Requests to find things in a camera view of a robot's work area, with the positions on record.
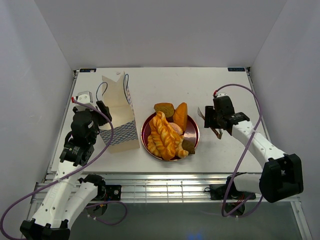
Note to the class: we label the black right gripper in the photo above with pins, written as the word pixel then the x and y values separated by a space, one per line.
pixel 209 111

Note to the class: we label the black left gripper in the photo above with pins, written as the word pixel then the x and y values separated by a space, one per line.
pixel 103 120

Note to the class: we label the blue checkered paper bag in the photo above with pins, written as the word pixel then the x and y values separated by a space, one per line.
pixel 116 96

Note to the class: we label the metal kitchen tongs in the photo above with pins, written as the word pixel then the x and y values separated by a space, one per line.
pixel 210 121

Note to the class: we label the orange oval bread loaf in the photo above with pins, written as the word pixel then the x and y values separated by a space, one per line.
pixel 180 116

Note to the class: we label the long twisted bread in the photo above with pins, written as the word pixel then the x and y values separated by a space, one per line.
pixel 164 137

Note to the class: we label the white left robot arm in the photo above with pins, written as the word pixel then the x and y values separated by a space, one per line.
pixel 69 194

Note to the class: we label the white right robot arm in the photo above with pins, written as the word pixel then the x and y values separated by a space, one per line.
pixel 281 175

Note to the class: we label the dark brown bread wedge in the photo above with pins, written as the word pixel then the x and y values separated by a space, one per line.
pixel 188 146

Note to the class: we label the brown bread slice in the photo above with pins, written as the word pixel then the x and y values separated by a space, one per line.
pixel 165 107

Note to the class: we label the dark red round plate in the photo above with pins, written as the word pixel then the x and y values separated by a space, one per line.
pixel 192 134

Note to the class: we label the pink sugared donut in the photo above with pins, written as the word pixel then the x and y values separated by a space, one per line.
pixel 176 128

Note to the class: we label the left black table label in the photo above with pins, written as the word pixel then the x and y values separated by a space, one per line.
pixel 87 70

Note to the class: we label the black table label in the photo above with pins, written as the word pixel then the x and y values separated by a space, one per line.
pixel 236 69
pixel 87 70

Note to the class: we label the right black table label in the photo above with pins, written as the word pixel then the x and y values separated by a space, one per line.
pixel 236 69

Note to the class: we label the small croissant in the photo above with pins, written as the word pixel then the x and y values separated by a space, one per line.
pixel 180 152

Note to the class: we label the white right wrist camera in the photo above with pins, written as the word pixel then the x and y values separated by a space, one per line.
pixel 217 94

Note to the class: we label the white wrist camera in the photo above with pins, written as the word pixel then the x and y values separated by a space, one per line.
pixel 85 98
pixel 217 94

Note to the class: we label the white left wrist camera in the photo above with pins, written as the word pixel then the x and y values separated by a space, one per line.
pixel 85 98

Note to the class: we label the twisted ring bread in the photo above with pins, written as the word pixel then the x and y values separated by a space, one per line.
pixel 152 147

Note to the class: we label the aluminium frame rail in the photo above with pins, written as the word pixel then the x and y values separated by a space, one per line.
pixel 164 188

